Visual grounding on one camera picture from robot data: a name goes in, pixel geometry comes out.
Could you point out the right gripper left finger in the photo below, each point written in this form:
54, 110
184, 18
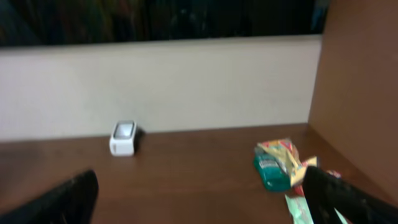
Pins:
73, 201

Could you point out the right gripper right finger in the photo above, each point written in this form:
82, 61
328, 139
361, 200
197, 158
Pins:
328, 196

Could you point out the orange chocolate bar wrapper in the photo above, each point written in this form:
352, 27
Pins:
298, 189

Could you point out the mint green snack packet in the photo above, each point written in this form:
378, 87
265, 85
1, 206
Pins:
299, 210

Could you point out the yellow snack chip bag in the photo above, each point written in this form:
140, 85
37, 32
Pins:
286, 156

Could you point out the blue Listerine mouthwash bottle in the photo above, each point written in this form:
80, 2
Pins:
271, 171

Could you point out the white barcode scanner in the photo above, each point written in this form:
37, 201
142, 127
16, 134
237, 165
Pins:
124, 139

